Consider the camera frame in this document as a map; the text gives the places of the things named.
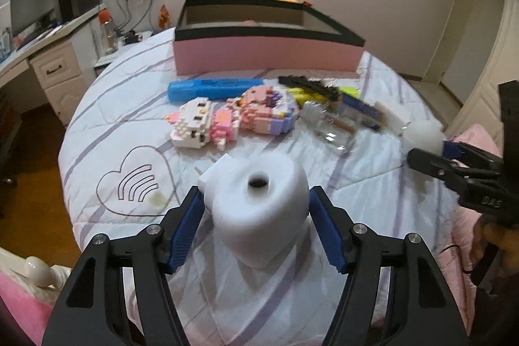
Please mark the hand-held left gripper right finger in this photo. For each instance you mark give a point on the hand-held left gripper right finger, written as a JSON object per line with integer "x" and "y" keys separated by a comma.
{"x": 328, "y": 232}

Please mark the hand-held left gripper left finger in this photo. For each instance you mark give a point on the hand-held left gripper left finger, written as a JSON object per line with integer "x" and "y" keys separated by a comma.
{"x": 186, "y": 232}

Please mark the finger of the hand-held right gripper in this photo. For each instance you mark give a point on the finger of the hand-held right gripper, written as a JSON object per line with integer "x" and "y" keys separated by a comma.
{"x": 451, "y": 150}
{"x": 429, "y": 161}

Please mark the silvery white ball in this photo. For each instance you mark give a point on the silvery white ball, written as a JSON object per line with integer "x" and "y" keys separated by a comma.
{"x": 423, "y": 133}

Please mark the white heart-shaped plaster figurine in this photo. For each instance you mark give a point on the white heart-shaped plaster figurine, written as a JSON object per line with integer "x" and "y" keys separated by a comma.
{"x": 255, "y": 216}

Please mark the yellow highlighter pen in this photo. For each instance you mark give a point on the yellow highlighter pen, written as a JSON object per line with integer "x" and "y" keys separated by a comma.
{"x": 349, "y": 91}

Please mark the pink and purple block figure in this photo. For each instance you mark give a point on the pink and purple block figure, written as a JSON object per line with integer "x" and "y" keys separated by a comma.
{"x": 263, "y": 107}

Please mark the pink box with black rim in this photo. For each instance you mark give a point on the pink box with black rim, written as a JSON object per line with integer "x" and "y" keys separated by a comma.
{"x": 267, "y": 54}

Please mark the person's right hand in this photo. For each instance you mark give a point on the person's right hand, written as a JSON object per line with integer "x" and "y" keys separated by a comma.
{"x": 492, "y": 236}

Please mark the pink pillow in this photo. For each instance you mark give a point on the pink pillow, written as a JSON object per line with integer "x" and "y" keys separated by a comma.
{"x": 474, "y": 135}

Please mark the small dark blue box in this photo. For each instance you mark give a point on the small dark blue box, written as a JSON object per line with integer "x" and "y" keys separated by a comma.
{"x": 361, "y": 113}

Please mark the clear glass bottle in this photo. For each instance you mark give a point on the clear glass bottle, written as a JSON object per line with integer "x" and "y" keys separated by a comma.
{"x": 330, "y": 127}

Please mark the white and pink block cat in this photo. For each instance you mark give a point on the white and pink block cat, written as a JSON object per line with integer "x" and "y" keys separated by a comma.
{"x": 194, "y": 123}

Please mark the white door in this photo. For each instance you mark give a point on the white door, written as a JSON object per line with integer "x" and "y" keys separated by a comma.
{"x": 474, "y": 38}

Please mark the black beaded hair clip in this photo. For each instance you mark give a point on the black beaded hair clip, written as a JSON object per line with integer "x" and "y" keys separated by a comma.
{"x": 329, "y": 92}

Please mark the blue highlighter pen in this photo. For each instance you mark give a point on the blue highlighter pen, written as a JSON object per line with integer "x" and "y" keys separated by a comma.
{"x": 215, "y": 86}

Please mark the white round bed knob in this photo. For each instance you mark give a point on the white round bed knob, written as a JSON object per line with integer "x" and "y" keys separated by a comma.
{"x": 38, "y": 269}

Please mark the black hair claw clip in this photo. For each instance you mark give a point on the black hair claw clip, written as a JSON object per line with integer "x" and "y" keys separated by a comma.
{"x": 300, "y": 80}

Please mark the pink bed sheet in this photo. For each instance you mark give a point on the pink bed sheet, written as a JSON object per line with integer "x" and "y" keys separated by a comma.
{"x": 24, "y": 305}

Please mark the white side table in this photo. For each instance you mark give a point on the white side table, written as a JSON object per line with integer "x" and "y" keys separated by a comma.
{"x": 121, "y": 54}

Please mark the white desk with drawers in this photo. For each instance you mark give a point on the white desk with drawers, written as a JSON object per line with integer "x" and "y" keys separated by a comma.
{"x": 52, "y": 66}

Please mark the orange-capped water bottle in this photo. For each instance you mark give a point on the orange-capped water bottle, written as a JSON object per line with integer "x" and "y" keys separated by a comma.
{"x": 107, "y": 33}

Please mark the orange red ornament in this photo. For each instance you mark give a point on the orange red ornament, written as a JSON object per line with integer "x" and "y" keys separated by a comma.
{"x": 163, "y": 15}

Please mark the black computer monitor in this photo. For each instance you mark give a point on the black computer monitor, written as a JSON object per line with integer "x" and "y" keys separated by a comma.
{"x": 32, "y": 3}

